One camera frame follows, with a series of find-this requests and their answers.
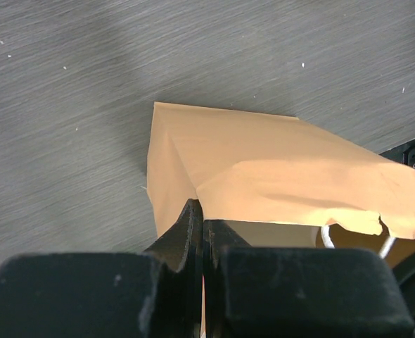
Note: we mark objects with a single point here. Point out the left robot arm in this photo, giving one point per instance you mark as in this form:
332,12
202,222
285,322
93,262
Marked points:
301,292

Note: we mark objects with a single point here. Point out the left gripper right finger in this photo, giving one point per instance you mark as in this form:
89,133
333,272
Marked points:
227,280

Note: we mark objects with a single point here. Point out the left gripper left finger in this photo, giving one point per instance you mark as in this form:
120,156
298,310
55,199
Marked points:
177,303

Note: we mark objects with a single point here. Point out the brown paper bag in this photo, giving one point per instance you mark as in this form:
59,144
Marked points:
259,169

